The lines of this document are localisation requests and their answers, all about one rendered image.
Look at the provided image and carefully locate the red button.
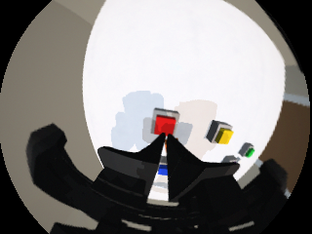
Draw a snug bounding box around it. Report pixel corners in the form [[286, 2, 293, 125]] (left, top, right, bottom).
[[151, 108, 180, 136]]

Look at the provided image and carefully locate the blue button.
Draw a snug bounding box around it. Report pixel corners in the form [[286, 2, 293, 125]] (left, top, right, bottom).
[[157, 155, 168, 176]]

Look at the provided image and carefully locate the green button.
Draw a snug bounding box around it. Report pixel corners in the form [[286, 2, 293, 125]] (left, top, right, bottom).
[[239, 141, 254, 157]]

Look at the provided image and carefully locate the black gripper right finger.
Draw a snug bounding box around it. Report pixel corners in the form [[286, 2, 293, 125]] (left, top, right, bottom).
[[167, 133, 241, 203]]

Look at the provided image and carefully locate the yellow button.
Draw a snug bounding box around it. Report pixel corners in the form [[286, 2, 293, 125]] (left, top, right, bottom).
[[206, 121, 234, 144]]

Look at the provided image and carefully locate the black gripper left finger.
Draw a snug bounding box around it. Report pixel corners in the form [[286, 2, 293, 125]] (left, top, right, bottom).
[[97, 133, 165, 195]]

